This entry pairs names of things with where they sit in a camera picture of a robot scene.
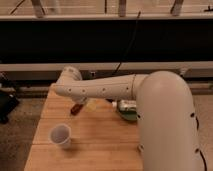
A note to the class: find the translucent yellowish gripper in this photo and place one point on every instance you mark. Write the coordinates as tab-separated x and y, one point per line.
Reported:
92	104

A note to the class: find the dark red pepper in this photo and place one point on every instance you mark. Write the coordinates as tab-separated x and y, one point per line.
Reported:
76	109

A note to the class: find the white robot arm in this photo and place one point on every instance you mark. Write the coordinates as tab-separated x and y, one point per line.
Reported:
166	116

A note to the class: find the foil wrapped food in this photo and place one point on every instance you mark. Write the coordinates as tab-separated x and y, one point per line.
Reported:
127	105

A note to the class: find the green plate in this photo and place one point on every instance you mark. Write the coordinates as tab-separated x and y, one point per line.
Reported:
128	115

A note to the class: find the white paper cup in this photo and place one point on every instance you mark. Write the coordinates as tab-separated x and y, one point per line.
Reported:
60	135

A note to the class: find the black object at left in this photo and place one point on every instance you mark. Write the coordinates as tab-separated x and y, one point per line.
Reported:
7	101

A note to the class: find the white wall outlet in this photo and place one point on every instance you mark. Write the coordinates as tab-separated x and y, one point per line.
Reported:
92	74

